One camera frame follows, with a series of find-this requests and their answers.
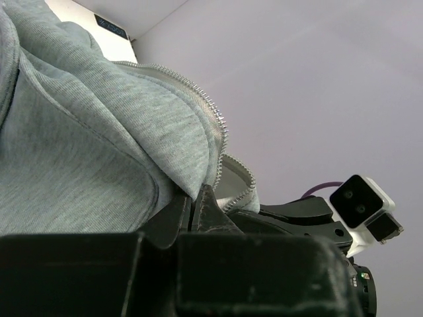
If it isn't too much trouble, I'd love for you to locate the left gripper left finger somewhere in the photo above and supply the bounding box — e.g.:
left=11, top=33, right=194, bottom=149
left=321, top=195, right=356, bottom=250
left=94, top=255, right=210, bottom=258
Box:
left=1, top=194, right=192, bottom=316

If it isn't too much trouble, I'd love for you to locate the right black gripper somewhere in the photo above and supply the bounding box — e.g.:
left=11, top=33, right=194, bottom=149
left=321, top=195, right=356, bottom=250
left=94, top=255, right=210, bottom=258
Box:
left=229, top=196, right=354, bottom=258

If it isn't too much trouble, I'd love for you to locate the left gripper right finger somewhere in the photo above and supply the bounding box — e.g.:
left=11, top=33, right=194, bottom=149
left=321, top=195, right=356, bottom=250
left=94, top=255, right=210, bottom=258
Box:
left=174, top=185, right=364, bottom=316

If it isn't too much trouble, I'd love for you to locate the grey zip-up jacket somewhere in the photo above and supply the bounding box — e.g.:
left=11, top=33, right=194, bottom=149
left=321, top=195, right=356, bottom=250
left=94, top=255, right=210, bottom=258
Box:
left=1, top=1, right=260, bottom=236

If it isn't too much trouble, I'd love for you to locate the right blue table sticker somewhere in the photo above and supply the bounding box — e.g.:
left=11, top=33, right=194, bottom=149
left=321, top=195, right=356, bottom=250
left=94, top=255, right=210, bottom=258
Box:
left=94, top=14, right=130, bottom=40

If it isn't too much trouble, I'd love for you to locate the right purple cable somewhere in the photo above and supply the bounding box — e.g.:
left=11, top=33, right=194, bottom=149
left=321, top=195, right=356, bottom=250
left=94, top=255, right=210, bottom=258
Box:
left=300, top=180, right=344, bottom=199

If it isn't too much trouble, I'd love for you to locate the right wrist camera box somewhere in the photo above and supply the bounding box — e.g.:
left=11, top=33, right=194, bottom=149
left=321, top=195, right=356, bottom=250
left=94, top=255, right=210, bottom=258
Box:
left=328, top=174, right=404, bottom=258

